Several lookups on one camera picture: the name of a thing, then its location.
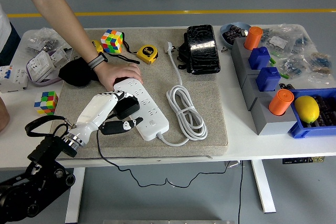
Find person's left hand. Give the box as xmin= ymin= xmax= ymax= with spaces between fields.
xmin=94 ymin=62 xmax=144 ymax=91

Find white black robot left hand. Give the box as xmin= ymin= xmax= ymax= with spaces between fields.
xmin=69 ymin=90 xmax=144 ymax=141

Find black power adapter plug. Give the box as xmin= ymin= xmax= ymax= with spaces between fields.
xmin=113 ymin=95 xmax=141 ymax=120

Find black adapter cord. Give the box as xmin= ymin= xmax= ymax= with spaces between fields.
xmin=96 ymin=128 xmax=229 ymax=188

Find white power strip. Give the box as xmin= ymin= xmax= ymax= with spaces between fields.
xmin=113 ymin=78 xmax=170 ymax=141

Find grey black wrist band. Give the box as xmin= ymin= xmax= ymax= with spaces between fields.
xmin=87 ymin=52 xmax=108 ymax=70

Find yellow tape measure black label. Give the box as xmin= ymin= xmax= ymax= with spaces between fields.
xmin=91 ymin=40 xmax=105 ymax=54

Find large colourful puzzle cube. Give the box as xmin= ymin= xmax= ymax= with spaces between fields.
xmin=101 ymin=29 xmax=124 ymax=54

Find yellow tape measure round label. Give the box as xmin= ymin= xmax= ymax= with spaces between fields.
xmin=136 ymin=45 xmax=159 ymax=64

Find grey-brown mat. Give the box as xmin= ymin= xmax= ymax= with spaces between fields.
xmin=51 ymin=27 xmax=228 ymax=161

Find black cloth pouch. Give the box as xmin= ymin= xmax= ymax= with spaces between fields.
xmin=59 ymin=59 xmax=100 ymax=88

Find small colourful puzzle cube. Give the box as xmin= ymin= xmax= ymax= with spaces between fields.
xmin=34 ymin=90 xmax=59 ymax=116

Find clear bag metal parts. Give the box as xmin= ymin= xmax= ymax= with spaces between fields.
xmin=25 ymin=27 xmax=74 ymax=53

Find white table leg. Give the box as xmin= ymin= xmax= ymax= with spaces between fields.
xmin=250 ymin=159 xmax=277 ymax=214
xmin=65 ymin=167 xmax=86 ymax=223

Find glossy black case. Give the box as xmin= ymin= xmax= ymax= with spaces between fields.
xmin=186 ymin=24 xmax=221 ymax=74

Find white circuit breaker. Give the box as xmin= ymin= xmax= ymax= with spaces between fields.
xmin=0 ymin=64 xmax=29 ymax=93

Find blue bowl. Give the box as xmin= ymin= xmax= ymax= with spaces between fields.
xmin=219 ymin=22 xmax=252 ymax=50

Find person's torso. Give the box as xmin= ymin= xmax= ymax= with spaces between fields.
xmin=0 ymin=3 xmax=22 ymax=66

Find black components in bowl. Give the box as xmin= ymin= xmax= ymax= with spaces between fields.
xmin=224 ymin=24 xmax=249 ymax=45

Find grey holder block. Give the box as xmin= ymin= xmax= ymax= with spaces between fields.
xmin=237 ymin=56 xmax=260 ymax=88
xmin=250 ymin=95 xmax=300 ymax=136
xmin=241 ymin=73 xmax=280 ymax=111
xmin=230 ymin=37 xmax=253 ymax=65

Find orange cylinder peg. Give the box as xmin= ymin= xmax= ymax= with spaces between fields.
xmin=268 ymin=89 xmax=294 ymax=116
xmin=244 ymin=26 xmax=264 ymax=50

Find blue block peg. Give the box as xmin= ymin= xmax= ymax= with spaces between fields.
xmin=248 ymin=46 xmax=271 ymax=70
xmin=256 ymin=66 xmax=281 ymax=92

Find clear bag white label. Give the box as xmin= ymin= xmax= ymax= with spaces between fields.
xmin=262 ymin=24 xmax=313 ymax=51

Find clear bag blue resistors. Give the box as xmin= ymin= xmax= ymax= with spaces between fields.
xmin=307 ymin=47 xmax=336 ymax=86
xmin=278 ymin=50 xmax=312 ymax=78

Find blue plastic bin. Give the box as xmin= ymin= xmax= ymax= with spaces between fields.
xmin=287 ymin=87 xmax=336 ymax=140

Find yellow lemon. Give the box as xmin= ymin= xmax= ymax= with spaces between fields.
xmin=293 ymin=95 xmax=320 ymax=124

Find black table control panel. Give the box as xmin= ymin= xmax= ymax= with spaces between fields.
xmin=282 ymin=156 xmax=325 ymax=165

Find black components in bin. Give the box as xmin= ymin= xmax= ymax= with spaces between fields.
xmin=311 ymin=95 xmax=336 ymax=127

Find black lanyard strap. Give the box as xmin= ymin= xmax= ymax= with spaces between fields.
xmin=107 ymin=39 xmax=141 ymax=65

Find white coiled power cable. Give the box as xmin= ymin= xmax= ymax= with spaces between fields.
xmin=164 ymin=41 xmax=208 ymax=146

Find white wall socket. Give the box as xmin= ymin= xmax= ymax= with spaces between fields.
xmin=49 ymin=46 xmax=73 ymax=63
xmin=26 ymin=50 xmax=57 ymax=82

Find grey under-table bracket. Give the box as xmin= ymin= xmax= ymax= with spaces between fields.
xmin=226 ymin=160 xmax=245 ymax=169

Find black hanging cable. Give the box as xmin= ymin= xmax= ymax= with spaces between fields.
xmin=237 ymin=160 xmax=244 ymax=222

